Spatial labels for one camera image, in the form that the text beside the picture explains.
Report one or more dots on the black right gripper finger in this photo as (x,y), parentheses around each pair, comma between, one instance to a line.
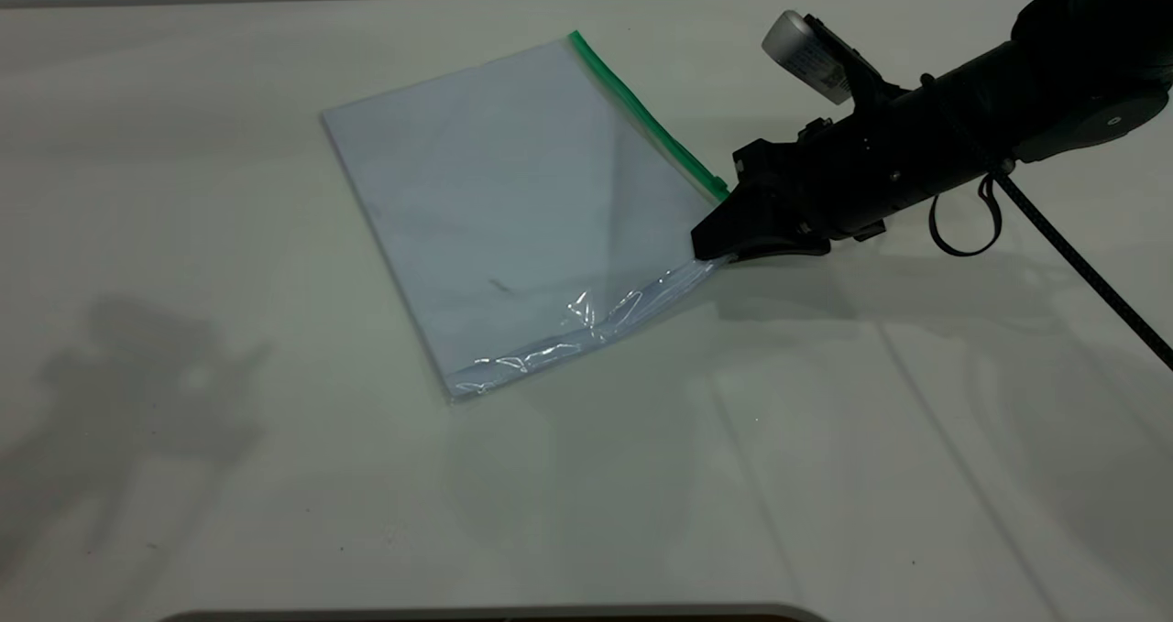
(793,247)
(738,223)

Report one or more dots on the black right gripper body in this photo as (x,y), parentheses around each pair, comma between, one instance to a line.
(843,178)

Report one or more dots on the clear zip bag green strip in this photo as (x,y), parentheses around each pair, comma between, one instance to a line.
(632,109)

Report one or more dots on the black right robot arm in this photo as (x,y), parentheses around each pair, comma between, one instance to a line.
(1054,81)

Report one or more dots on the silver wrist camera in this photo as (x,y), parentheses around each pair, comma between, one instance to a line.
(806,54)

